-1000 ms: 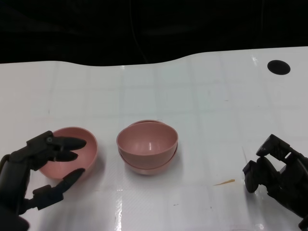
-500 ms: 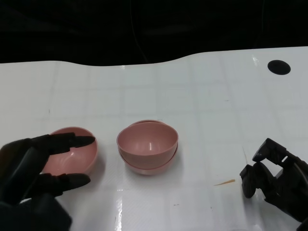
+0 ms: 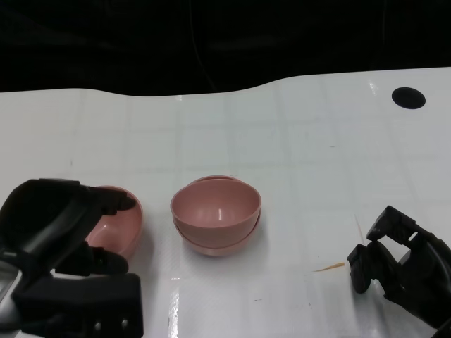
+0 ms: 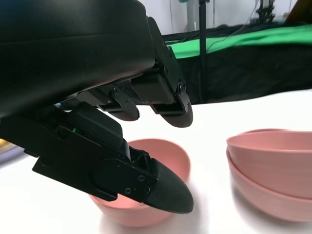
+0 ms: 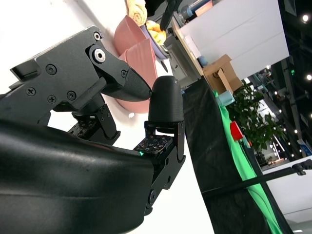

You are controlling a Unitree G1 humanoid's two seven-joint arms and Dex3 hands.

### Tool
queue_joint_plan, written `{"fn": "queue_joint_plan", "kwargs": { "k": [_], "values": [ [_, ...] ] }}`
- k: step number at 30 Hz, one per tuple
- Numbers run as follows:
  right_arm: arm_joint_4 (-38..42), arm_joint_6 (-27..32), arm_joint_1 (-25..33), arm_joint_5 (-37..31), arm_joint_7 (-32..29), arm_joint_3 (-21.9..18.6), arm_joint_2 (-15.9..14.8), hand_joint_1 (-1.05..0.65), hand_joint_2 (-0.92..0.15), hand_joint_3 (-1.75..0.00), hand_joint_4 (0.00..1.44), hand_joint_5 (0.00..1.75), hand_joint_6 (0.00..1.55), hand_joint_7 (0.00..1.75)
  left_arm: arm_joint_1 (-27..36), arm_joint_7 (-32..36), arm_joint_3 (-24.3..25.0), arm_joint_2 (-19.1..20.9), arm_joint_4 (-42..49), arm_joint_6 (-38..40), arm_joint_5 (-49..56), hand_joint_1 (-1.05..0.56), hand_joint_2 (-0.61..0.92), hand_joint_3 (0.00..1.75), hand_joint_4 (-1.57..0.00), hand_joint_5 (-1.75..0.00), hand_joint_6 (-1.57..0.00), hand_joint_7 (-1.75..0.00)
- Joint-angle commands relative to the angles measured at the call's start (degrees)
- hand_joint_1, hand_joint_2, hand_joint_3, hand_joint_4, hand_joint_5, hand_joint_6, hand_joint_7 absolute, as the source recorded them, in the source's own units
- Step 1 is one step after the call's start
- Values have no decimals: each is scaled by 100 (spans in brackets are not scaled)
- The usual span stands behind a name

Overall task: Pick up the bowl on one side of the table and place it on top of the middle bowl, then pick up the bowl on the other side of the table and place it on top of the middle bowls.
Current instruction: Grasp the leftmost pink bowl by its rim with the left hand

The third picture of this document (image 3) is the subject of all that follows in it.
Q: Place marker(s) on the black round table grommet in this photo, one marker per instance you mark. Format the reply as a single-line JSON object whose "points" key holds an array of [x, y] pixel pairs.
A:
{"points": [[408, 98]]}

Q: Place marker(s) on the pink plastic bowl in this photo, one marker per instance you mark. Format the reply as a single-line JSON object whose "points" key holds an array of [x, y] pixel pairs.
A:
{"points": [[218, 250], [211, 207], [120, 229]]}

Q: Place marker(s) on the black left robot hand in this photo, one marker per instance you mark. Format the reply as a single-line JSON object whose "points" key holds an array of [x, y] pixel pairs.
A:
{"points": [[42, 218]]}

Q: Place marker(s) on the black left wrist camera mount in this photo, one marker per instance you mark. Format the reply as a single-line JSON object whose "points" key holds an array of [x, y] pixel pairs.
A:
{"points": [[88, 299]]}

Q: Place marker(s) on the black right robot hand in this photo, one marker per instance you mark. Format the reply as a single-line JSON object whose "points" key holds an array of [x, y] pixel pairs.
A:
{"points": [[415, 274]]}

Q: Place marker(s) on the orange wooden sliver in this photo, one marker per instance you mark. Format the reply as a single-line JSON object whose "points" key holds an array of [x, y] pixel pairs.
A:
{"points": [[331, 267]]}

